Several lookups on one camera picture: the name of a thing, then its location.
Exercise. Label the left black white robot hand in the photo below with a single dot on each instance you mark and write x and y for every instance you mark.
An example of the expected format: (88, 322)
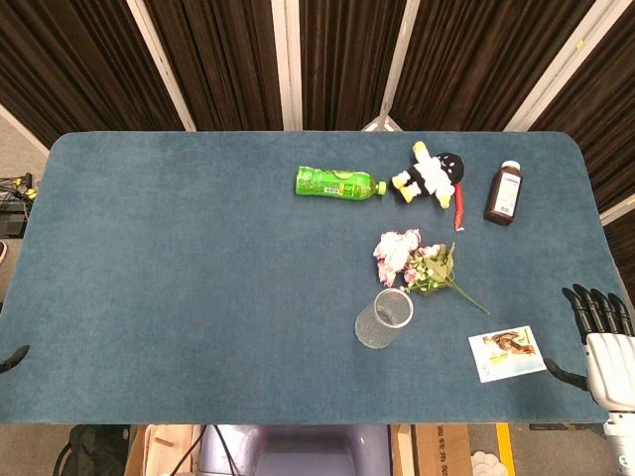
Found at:
(12, 358)

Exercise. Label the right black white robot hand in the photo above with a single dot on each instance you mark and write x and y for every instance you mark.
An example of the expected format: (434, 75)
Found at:
(607, 362)

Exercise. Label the pink artificial flower bouquet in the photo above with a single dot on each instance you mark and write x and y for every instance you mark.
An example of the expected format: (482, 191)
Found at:
(397, 253)

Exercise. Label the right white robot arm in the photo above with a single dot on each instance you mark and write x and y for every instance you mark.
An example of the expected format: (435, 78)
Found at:
(620, 443)

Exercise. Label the purple robot base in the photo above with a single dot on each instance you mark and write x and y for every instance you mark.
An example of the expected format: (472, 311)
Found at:
(307, 448)

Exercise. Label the cream plush toy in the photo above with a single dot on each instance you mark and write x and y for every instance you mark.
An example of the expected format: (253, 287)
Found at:
(486, 463)

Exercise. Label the blue carpeted table surface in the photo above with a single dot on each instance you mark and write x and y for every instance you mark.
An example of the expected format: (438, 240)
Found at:
(198, 277)

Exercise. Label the transparent textured glass vase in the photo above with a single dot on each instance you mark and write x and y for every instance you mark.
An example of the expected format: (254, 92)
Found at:
(382, 320)

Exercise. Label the printed photo card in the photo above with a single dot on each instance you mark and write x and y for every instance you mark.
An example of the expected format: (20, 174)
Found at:
(506, 353)

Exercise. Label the black bag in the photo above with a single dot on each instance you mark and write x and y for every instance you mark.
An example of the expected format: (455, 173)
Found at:
(94, 451)

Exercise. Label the yellow floor tape strip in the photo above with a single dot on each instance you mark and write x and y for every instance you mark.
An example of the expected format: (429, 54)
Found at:
(503, 448)

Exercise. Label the light wooden crate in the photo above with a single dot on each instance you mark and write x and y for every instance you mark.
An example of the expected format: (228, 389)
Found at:
(164, 451)

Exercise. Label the brown cardboard box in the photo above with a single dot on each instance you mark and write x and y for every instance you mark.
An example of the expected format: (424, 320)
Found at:
(436, 451)

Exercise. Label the brown medicine bottle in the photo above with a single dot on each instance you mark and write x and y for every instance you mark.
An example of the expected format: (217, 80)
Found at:
(505, 194)

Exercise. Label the dark brown curtain panel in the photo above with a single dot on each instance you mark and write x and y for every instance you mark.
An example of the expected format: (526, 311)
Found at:
(605, 109)
(223, 59)
(74, 59)
(471, 59)
(347, 59)

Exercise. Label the black white penguin plush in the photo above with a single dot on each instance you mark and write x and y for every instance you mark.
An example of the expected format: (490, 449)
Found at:
(432, 176)

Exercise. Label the green tea plastic bottle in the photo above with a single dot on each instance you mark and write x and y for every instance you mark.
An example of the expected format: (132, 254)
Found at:
(332, 182)

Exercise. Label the white frame post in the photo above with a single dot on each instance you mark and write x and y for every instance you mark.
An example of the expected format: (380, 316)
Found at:
(161, 67)
(617, 208)
(555, 69)
(397, 64)
(288, 64)

